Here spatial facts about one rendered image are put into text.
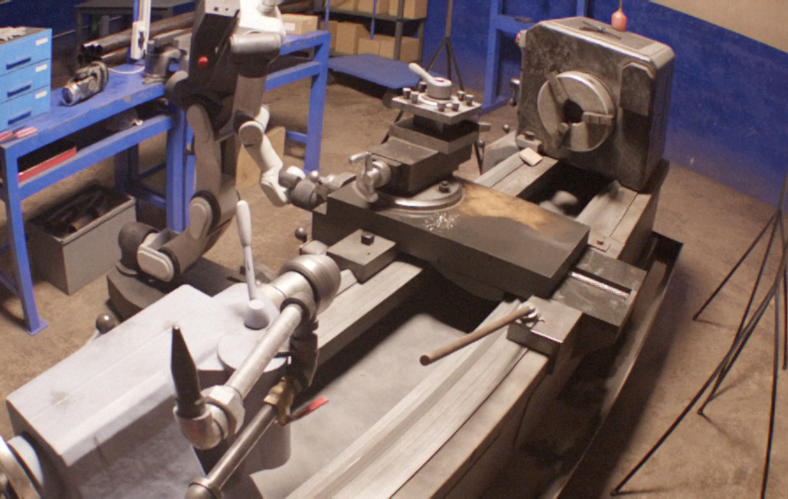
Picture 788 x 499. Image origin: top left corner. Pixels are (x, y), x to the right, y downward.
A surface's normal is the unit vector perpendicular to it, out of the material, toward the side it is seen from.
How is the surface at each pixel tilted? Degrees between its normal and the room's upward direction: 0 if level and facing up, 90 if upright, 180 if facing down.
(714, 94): 90
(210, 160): 115
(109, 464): 81
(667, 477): 0
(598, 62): 90
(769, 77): 90
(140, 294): 0
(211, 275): 0
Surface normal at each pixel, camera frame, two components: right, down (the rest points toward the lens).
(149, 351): 0.07, -0.87
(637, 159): -0.55, 0.37
